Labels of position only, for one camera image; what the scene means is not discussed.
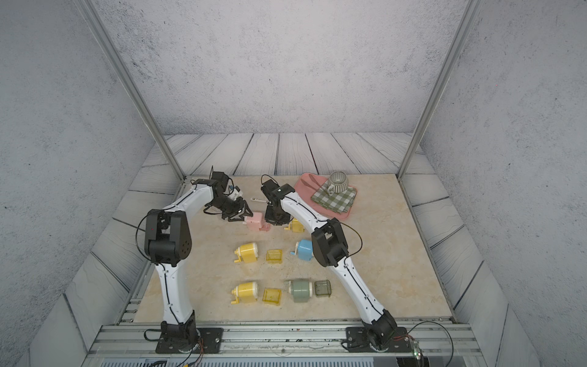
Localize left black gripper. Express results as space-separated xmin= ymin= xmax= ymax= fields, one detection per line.
xmin=210 ymin=196 xmax=255 ymax=222

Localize pink pencil sharpener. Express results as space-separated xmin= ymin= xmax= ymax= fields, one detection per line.
xmin=245 ymin=212 xmax=264 ymax=232

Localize yellow tray row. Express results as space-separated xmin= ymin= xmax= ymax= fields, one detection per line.
xmin=265 ymin=249 xmax=283 ymax=264
xmin=262 ymin=288 xmax=282 ymax=306

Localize yellow tray front row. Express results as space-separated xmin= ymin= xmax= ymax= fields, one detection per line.
xmin=262 ymin=288 xmax=282 ymax=306

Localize yellow sharpener front row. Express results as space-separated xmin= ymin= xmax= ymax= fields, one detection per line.
xmin=231 ymin=281 xmax=259 ymax=304

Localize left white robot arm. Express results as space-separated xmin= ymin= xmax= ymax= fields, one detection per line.
xmin=143 ymin=171 xmax=253 ymax=354

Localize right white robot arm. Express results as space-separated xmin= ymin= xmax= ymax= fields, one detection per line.
xmin=261 ymin=179 xmax=397 ymax=352

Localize yellow sharpener back row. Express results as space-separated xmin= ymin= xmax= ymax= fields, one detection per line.
xmin=284 ymin=219 xmax=305 ymax=233

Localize pink serving tray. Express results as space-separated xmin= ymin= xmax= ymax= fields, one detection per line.
xmin=294 ymin=173 xmax=352 ymax=221

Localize blue pencil sharpener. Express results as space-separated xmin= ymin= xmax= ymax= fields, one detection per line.
xmin=290 ymin=239 xmax=313 ymax=261

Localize green pencil sharpener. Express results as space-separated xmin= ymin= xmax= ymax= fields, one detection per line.
xmin=284 ymin=279 xmax=313 ymax=303

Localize green checkered cloth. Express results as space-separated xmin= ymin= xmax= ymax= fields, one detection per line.
xmin=311 ymin=183 xmax=358 ymax=214

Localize ribbed grey cup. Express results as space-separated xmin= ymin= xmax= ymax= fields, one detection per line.
xmin=327 ymin=171 xmax=349 ymax=196

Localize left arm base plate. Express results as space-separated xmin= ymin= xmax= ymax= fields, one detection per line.
xmin=155 ymin=327 xmax=224 ymax=355

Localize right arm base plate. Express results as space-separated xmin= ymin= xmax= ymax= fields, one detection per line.
xmin=341 ymin=327 xmax=413 ymax=353

